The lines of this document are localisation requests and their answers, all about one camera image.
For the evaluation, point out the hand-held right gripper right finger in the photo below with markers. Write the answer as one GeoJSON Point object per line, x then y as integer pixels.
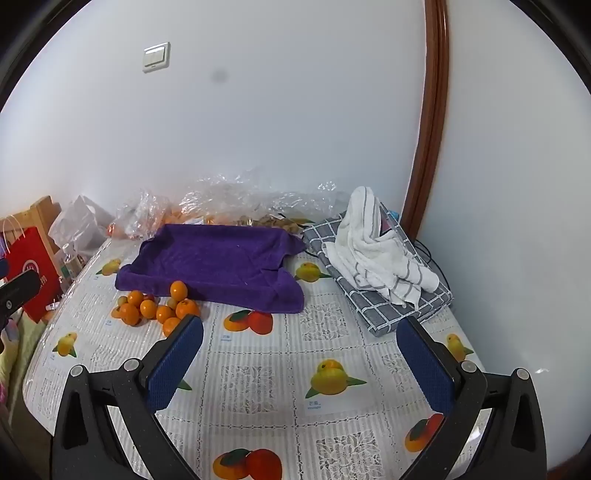
{"type": "Point", "coordinates": [425, 364]}

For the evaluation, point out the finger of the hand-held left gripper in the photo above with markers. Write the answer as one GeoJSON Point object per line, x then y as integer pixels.
{"type": "Point", "coordinates": [21, 290]}

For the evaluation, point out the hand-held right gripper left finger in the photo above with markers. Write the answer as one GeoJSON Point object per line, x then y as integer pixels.
{"type": "Point", "coordinates": [178, 360]}

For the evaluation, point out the pile of small mandarins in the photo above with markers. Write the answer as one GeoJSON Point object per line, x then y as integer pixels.
{"type": "Point", "coordinates": [138, 314]}

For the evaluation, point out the purple towel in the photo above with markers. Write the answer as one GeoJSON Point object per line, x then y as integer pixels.
{"type": "Point", "coordinates": [217, 263]}

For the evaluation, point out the red paper bag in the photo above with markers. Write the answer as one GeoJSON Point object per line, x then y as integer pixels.
{"type": "Point", "coordinates": [32, 272]}

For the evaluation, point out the clear water bottle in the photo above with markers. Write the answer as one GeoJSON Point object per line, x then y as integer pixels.
{"type": "Point", "coordinates": [71, 263]}

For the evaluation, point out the grey checked folded cloth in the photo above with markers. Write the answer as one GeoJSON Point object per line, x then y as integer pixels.
{"type": "Point", "coordinates": [392, 314]}

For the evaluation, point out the green patterned cloth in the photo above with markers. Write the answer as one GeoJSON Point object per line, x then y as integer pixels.
{"type": "Point", "coordinates": [14, 360]}

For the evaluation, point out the wooden furniture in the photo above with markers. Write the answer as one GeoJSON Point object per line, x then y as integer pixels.
{"type": "Point", "coordinates": [44, 214]}

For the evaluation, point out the white plastic bag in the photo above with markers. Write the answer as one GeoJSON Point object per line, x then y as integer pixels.
{"type": "Point", "coordinates": [83, 221]}

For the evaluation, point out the fruit-print tablecloth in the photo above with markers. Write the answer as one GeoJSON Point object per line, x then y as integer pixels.
{"type": "Point", "coordinates": [277, 332]}

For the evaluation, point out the white striped towel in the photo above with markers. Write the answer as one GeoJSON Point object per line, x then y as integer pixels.
{"type": "Point", "coordinates": [364, 249]}

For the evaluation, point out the clear plastic bag with oranges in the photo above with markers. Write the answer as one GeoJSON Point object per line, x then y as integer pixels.
{"type": "Point", "coordinates": [143, 212]}

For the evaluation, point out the bag of peanuts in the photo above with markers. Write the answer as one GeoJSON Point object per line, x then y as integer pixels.
{"type": "Point", "coordinates": [272, 221]}

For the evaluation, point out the large clear plastic bag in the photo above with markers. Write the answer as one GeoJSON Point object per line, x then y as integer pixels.
{"type": "Point", "coordinates": [240, 194]}

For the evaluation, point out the brown wooden door frame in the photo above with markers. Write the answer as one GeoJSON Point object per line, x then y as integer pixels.
{"type": "Point", "coordinates": [434, 115]}

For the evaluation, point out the white light switch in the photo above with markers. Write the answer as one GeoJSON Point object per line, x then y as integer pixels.
{"type": "Point", "coordinates": [156, 57]}

